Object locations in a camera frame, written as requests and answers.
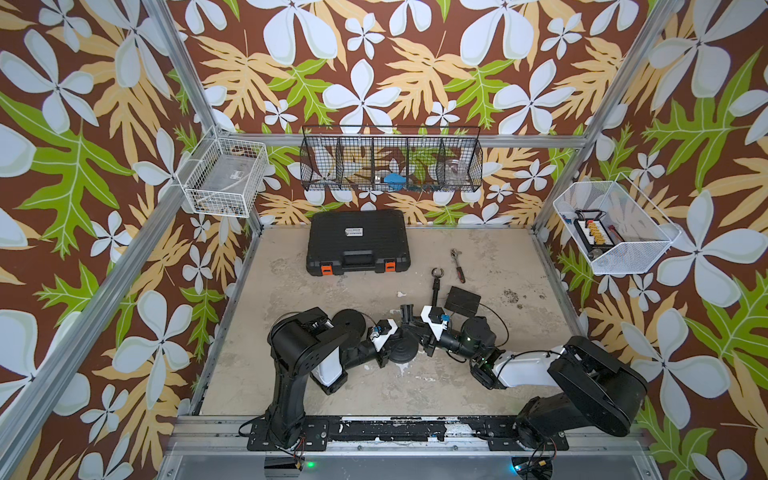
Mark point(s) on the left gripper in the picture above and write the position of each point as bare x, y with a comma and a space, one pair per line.
384, 352

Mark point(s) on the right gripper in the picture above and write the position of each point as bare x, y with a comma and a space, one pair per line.
429, 339

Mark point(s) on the black round base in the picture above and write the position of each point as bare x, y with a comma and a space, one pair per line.
352, 321
401, 349

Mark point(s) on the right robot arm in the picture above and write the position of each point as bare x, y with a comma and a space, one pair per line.
596, 389

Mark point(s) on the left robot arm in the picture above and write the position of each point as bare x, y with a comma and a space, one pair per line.
311, 345

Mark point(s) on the black phone holder plate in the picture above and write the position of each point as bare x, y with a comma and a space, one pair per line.
462, 302

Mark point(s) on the black plastic tool case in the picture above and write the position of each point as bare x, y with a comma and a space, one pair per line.
341, 242

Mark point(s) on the blue object in basket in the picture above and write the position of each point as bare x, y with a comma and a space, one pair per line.
395, 181

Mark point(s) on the screw box in basket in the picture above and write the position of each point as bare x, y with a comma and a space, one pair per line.
592, 231

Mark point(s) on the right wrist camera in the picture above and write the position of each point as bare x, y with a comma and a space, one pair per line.
435, 319

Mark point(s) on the red handled ratchet wrench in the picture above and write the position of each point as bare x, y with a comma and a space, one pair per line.
455, 255

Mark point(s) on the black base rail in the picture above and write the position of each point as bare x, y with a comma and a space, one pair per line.
499, 433

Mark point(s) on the black wire basket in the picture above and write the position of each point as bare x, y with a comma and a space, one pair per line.
359, 157

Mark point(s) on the white wire basket right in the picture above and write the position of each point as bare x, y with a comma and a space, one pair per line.
643, 233

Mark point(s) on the white wire basket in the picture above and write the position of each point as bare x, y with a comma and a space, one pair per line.
643, 233
222, 174

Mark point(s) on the white wire basket left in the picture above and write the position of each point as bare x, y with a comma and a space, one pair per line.
222, 174

